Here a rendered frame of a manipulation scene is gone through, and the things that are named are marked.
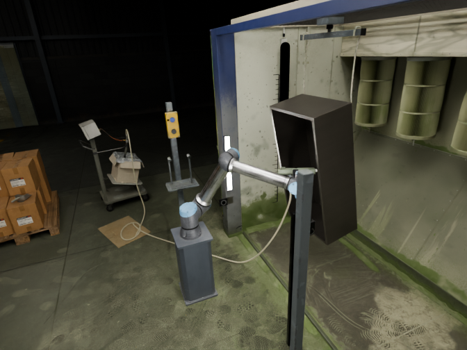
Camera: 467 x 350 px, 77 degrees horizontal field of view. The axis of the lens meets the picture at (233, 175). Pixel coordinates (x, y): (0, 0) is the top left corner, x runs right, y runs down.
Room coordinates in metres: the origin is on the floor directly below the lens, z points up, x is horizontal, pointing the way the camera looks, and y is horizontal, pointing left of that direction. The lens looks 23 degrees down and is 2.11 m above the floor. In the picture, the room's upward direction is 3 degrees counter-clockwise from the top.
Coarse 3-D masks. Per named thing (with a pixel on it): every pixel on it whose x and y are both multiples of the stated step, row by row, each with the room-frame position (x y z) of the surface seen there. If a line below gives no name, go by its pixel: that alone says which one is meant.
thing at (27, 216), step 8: (32, 192) 3.49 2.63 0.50; (32, 200) 3.27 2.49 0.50; (8, 208) 3.08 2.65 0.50; (16, 208) 3.11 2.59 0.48; (24, 208) 3.14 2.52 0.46; (32, 208) 3.18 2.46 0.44; (40, 208) 3.41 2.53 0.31; (16, 216) 3.09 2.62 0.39; (24, 216) 3.13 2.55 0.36; (32, 216) 3.17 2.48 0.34; (40, 216) 3.25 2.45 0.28; (16, 224) 3.08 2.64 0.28; (24, 224) 3.12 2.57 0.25; (32, 224) 3.15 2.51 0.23; (40, 224) 3.19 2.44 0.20; (16, 232) 3.07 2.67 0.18; (24, 232) 3.10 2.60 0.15
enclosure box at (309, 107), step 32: (288, 128) 2.68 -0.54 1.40; (320, 128) 2.08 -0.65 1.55; (352, 128) 2.20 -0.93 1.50; (288, 160) 2.69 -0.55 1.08; (320, 160) 2.09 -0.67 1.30; (352, 160) 2.22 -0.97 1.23; (288, 192) 2.69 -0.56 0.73; (320, 192) 2.11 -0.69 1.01; (352, 192) 2.24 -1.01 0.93; (320, 224) 2.44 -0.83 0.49; (352, 224) 2.26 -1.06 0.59
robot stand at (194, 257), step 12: (180, 228) 2.26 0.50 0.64; (204, 228) 2.24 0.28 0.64; (180, 240) 2.08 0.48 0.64; (192, 240) 2.07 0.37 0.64; (204, 240) 2.06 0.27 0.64; (180, 252) 2.02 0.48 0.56; (192, 252) 2.03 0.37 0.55; (204, 252) 2.07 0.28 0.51; (180, 264) 2.05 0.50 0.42; (192, 264) 2.03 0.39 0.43; (204, 264) 2.06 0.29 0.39; (180, 276) 2.17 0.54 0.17; (192, 276) 2.02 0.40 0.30; (204, 276) 2.06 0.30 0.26; (180, 288) 2.19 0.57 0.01; (192, 288) 2.02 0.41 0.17; (204, 288) 2.06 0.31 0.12; (192, 300) 2.01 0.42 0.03
